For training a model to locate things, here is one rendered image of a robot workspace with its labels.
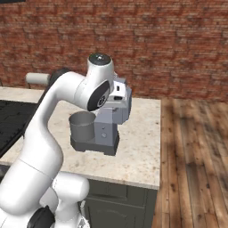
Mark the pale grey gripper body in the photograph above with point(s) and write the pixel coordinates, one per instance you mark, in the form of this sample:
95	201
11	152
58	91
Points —
115	104

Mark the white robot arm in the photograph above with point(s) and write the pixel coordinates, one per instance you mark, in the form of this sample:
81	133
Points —
44	148

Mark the grey stand mixer head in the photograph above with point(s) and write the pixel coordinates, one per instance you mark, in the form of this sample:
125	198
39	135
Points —
128	104

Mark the grey metal mixer bowl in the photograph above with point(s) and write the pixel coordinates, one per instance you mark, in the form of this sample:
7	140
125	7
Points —
81	127

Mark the white cylinder roll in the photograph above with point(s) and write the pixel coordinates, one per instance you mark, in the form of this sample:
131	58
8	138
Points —
37	78

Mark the dark green cupboard drawer front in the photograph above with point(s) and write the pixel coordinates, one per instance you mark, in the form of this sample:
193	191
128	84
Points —
118	189

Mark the black hob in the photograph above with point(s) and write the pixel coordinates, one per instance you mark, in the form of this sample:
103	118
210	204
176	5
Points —
13	118

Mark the dark green cupboard door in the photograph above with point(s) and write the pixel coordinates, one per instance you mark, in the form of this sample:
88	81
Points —
118	213

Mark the dark overhead cabinet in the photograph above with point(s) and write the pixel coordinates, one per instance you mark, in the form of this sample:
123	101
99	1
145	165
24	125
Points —
12	1

